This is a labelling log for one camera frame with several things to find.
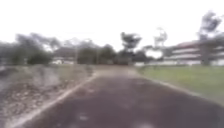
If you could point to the row of trees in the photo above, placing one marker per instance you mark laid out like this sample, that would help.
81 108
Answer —
87 54

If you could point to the dark brick path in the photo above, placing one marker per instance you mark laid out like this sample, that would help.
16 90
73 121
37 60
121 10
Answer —
126 100

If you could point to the small white building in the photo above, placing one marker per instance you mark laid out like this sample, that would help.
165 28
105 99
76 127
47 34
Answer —
62 61

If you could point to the slender tree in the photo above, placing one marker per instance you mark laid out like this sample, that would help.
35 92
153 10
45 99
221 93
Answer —
160 40

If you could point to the pale kerb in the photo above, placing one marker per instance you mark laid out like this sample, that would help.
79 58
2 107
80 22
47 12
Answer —
50 105

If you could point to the long multi-storey building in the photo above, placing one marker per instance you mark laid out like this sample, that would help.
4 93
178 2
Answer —
190 53

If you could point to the grass field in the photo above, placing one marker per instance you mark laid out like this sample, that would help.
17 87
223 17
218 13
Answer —
190 78

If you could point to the leaf-littered ground strip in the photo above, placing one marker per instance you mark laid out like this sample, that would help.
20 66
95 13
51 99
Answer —
26 87

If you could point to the tall tree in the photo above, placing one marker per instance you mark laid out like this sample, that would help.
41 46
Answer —
208 36

